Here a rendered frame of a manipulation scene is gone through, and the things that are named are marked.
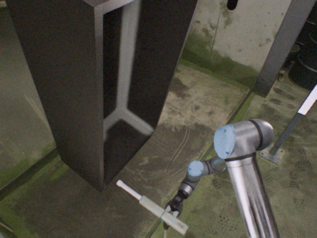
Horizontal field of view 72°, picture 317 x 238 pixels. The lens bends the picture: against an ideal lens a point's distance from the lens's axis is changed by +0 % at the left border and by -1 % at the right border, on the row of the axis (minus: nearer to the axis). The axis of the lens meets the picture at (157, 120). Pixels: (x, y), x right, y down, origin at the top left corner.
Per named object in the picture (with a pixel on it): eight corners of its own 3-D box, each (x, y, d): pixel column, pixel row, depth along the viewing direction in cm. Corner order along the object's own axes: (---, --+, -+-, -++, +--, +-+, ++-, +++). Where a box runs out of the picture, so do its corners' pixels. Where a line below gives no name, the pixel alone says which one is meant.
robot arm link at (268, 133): (279, 108, 84) (216, 156, 145) (251, 114, 82) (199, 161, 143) (294, 135, 80) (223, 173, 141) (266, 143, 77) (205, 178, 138)
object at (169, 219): (184, 236, 135) (189, 225, 117) (180, 243, 132) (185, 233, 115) (123, 191, 152) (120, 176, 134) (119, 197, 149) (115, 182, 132)
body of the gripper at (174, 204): (177, 216, 134) (187, 200, 140) (179, 211, 127) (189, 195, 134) (167, 209, 136) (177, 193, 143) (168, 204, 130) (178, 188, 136)
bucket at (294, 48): (287, 72, 315) (296, 54, 294) (267, 64, 326) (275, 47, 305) (292, 62, 332) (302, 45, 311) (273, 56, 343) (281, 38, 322)
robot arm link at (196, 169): (203, 156, 135) (199, 166, 144) (185, 161, 132) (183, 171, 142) (210, 170, 129) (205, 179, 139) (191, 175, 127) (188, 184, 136)
